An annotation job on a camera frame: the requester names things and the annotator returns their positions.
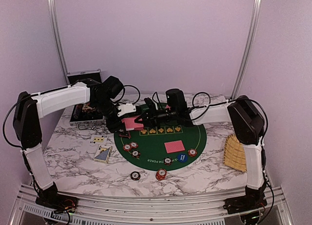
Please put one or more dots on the aluminium frame post right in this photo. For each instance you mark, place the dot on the aluminium frame post right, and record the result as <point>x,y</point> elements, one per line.
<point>248,46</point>

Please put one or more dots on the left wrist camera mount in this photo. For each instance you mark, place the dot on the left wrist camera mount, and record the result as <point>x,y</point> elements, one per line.
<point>125,109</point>

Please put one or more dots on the face up card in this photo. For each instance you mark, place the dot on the face up card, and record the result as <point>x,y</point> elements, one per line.
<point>98,139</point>

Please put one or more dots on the woven bamboo basket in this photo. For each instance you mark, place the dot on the woven bamboo basket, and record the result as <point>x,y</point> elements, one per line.
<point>234,155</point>

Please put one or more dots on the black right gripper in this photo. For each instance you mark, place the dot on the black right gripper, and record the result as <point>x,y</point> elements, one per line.
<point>152,116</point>

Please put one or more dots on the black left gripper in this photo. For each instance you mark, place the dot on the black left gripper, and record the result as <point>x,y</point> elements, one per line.
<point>113,125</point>

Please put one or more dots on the red playing card deck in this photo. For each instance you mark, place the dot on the red playing card deck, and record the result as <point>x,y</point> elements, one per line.
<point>130,124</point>

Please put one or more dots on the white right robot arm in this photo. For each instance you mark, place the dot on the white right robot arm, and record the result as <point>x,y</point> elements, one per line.
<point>249,126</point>

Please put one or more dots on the black hundred chip stack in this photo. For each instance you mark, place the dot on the black hundred chip stack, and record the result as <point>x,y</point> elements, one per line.
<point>135,175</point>

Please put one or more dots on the aluminium frame post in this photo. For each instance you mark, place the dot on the aluminium frame post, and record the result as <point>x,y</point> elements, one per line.
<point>57,38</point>
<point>248,46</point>

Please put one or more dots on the round green poker mat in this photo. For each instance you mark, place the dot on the round green poker mat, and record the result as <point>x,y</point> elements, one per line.
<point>151,141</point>

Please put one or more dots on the red chips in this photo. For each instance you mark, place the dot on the red chips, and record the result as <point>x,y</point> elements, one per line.
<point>130,146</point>
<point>192,152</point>

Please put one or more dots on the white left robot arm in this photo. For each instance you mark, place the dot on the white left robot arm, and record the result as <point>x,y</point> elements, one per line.
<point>31,108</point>

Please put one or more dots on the aluminium front rail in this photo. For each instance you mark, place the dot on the aluminium front rail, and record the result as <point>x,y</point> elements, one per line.
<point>200,209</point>

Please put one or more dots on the aluminium frame post left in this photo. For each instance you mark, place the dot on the aluminium frame post left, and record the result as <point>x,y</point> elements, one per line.
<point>57,38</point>

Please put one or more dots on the blue small blind button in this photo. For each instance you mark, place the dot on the blue small blind button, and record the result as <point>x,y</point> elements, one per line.
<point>182,158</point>

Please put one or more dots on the triangular all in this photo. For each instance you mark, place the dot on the triangular all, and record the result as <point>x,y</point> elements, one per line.
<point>125,135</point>

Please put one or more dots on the aluminium poker case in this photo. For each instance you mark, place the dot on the aluminium poker case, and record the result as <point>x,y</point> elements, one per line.
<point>83,116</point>

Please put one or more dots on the card deck box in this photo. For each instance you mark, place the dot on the card deck box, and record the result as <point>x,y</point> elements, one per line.
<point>103,153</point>

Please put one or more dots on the red five chip stack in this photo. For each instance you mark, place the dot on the red five chip stack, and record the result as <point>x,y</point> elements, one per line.
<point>161,174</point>

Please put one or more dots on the dealt card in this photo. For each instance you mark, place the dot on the dealt card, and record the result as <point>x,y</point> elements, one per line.
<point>175,146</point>

